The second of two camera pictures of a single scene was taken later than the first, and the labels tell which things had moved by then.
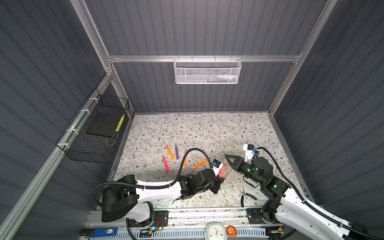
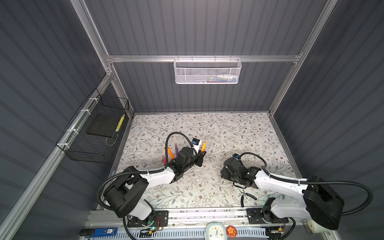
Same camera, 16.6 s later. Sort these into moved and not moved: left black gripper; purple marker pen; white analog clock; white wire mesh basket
Moved: left black gripper
Not moved: purple marker pen; white wire mesh basket; white analog clock
